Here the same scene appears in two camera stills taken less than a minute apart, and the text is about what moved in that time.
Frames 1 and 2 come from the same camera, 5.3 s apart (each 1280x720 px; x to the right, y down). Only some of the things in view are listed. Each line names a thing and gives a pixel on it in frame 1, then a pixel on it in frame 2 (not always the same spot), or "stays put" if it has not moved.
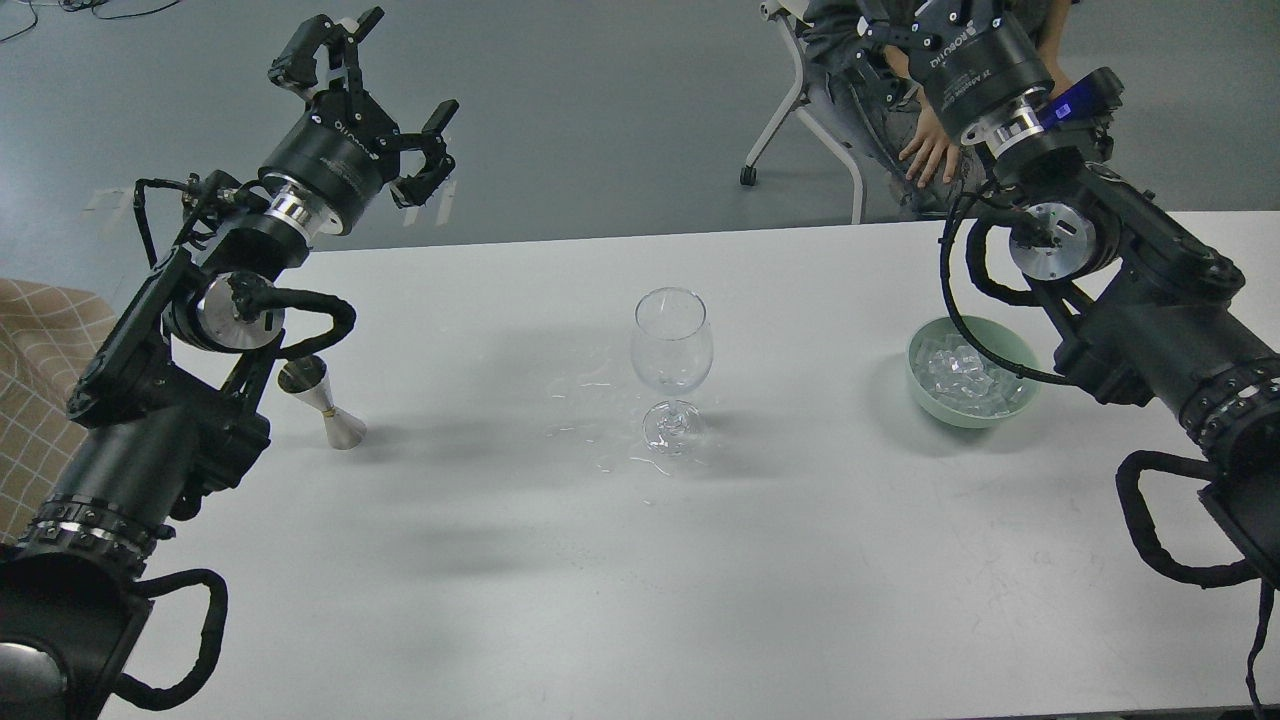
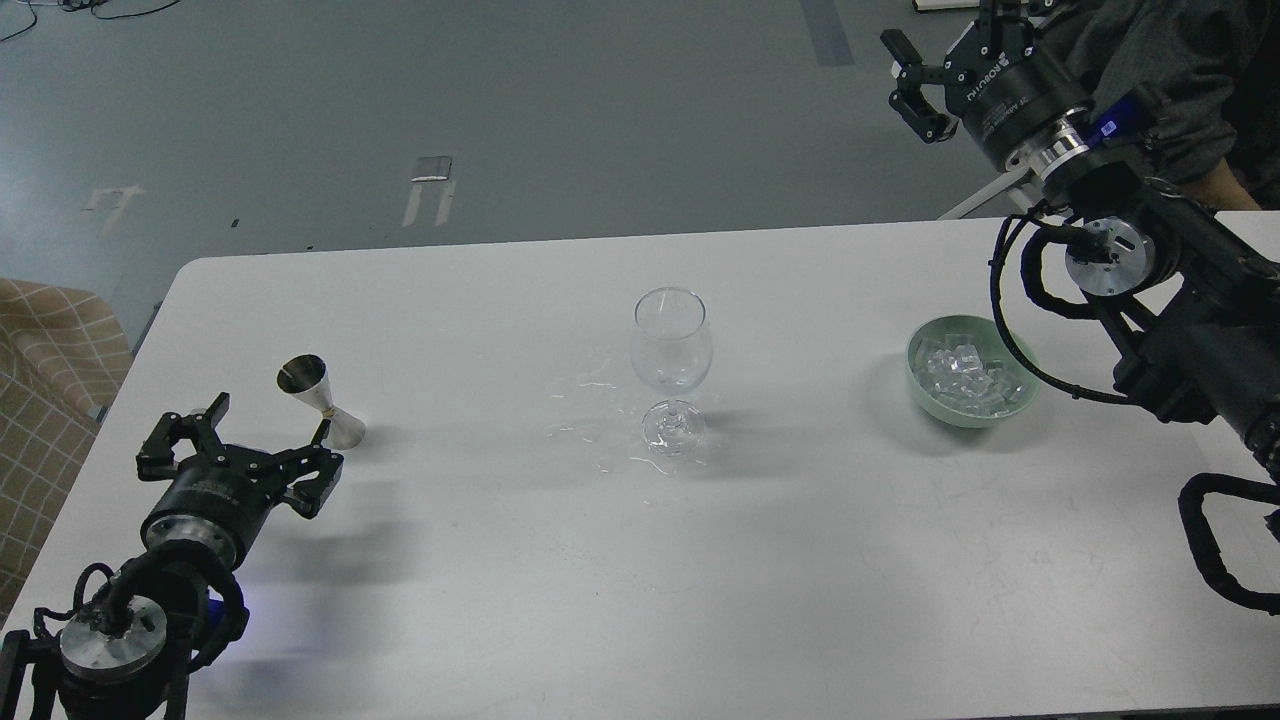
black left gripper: x=334 y=147 → x=216 y=499
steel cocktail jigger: x=308 y=377 stays put
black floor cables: x=84 y=5 stays put
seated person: x=858 y=45 → x=1206 y=72
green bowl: x=959 y=383 stays put
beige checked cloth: x=47 y=335 stays put
